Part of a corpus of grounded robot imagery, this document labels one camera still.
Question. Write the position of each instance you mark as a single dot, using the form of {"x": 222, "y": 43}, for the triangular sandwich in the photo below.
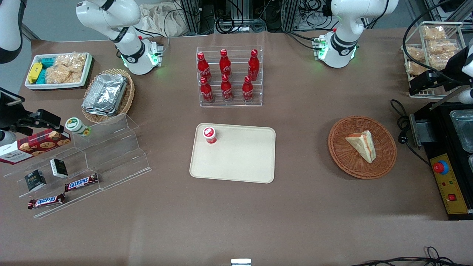
{"x": 364, "y": 146}

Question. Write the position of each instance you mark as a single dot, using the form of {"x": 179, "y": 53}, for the white rectangular plastic bin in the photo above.
{"x": 88, "y": 68}

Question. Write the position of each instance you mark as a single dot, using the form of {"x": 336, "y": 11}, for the small black carton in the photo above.
{"x": 59, "y": 168}
{"x": 35, "y": 180}

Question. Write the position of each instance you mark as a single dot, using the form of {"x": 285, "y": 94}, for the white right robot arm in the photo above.
{"x": 111, "y": 18}

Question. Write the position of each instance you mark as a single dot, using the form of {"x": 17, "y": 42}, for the red tartan cookie box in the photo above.
{"x": 37, "y": 146}

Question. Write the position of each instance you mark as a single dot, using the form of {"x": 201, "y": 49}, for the aluminium frame profile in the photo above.
{"x": 194, "y": 14}

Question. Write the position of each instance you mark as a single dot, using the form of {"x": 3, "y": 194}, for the aluminium foil container stack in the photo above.
{"x": 105, "y": 94}

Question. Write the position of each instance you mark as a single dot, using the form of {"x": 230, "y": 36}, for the green white yogurt cup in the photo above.
{"x": 75, "y": 126}

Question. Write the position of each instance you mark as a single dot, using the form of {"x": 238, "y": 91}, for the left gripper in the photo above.
{"x": 453, "y": 62}

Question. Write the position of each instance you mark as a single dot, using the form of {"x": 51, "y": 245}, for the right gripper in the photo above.
{"x": 8, "y": 114}

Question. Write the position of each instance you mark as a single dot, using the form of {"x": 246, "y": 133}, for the yellow snack packet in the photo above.
{"x": 35, "y": 72}

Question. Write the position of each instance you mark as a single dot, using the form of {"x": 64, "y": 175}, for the black countertop machine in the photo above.
{"x": 443, "y": 147}

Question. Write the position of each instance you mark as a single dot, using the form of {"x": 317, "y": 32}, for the red emergency stop button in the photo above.
{"x": 440, "y": 167}

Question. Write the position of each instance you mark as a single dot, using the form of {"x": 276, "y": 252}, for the clear acrylic bottle rack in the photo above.
{"x": 236, "y": 101}

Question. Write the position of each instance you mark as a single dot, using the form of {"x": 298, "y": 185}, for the red cola bottle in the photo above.
{"x": 253, "y": 66}
{"x": 206, "y": 91}
{"x": 247, "y": 90}
{"x": 226, "y": 89}
{"x": 224, "y": 64}
{"x": 202, "y": 68}

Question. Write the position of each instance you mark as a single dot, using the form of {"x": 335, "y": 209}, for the teal snack packet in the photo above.
{"x": 46, "y": 62}

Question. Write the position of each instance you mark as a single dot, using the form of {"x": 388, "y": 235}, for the red white yogurt cup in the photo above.
{"x": 209, "y": 135}

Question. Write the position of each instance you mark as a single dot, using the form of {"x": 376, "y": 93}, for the clear bag of fried snacks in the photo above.
{"x": 434, "y": 32}
{"x": 443, "y": 47}
{"x": 438, "y": 62}
{"x": 414, "y": 53}

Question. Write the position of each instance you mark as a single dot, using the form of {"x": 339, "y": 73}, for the clear bag of crackers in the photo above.
{"x": 66, "y": 69}

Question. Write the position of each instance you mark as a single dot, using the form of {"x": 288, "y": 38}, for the clear acrylic stepped display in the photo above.
{"x": 118, "y": 155}

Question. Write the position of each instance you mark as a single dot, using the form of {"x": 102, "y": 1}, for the small white metal object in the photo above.
{"x": 241, "y": 262}

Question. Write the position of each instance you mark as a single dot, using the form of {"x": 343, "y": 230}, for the oval light wicker basket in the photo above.
{"x": 127, "y": 99}

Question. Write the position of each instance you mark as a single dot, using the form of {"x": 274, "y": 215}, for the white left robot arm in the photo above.
{"x": 351, "y": 33}

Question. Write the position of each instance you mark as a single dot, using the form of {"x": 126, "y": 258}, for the beige plastic tray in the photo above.
{"x": 240, "y": 159}

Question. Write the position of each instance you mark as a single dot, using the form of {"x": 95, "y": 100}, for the brown Snickers bar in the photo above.
{"x": 46, "y": 201}
{"x": 81, "y": 182}

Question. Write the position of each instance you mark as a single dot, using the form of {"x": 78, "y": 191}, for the round brown wicker basket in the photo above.
{"x": 343, "y": 159}

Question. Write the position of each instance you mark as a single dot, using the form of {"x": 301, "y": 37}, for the beige cloth bag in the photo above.
{"x": 159, "y": 18}

